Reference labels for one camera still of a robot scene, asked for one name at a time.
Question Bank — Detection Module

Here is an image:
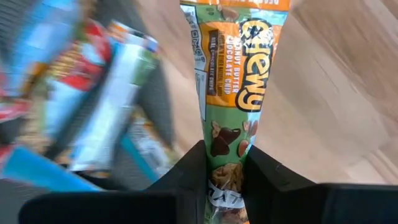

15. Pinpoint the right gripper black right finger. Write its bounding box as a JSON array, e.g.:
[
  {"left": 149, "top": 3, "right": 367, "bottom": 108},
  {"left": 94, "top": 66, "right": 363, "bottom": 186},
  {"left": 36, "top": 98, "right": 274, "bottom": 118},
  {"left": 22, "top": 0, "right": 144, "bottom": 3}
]
[{"left": 241, "top": 144, "right": 398, "bottom": 224}]

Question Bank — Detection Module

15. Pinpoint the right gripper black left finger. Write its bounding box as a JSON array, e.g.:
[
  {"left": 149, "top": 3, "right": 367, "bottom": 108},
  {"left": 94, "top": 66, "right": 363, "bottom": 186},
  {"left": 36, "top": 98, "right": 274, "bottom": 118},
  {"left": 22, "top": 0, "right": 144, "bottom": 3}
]
[{"left": 17, "top": 139, "right": 208, "bottom": 224}]

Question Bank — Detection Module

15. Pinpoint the red Chewy granola bar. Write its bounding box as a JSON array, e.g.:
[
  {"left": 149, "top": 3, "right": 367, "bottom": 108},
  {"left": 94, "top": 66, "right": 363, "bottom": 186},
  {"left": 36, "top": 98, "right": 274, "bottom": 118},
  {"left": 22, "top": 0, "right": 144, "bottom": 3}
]
[
  {"left": 46, "top": 18, "right": 114, "bottom": 94},
  {"left": 0, "top": 68, "right": 35, "bottom": 125}
]

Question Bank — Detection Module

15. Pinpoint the orange peanut butter Chewy bar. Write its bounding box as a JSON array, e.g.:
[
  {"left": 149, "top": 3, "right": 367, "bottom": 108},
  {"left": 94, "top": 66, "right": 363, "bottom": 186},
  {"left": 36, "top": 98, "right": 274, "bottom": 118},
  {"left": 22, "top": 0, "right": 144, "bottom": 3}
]
[{"left": 179, "top": 0, "right": 292, "bottom": 224}]

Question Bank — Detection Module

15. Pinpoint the light blue granola bar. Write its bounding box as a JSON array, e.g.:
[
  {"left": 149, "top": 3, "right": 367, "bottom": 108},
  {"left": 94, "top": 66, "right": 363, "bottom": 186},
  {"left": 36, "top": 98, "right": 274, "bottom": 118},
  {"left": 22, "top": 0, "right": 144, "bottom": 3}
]
[{"left": 0, "top": 145, "right": 102, "bottom": 192}]

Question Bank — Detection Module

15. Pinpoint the white and blue granola bar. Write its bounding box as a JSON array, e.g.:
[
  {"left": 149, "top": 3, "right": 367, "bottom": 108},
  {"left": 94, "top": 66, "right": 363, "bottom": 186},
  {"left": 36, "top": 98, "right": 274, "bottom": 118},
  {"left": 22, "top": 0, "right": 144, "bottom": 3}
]
[{"left": 70, "top": 20, "right": 161, "bottom": 174}]

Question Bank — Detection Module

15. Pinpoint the round grey woven placemat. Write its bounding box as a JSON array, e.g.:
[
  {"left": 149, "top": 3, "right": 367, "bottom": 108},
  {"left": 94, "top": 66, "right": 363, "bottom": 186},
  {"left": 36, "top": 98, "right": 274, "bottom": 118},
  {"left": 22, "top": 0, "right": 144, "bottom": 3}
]
[{"left": 0, "top": 0, "right": 175, "bottom": 224}]

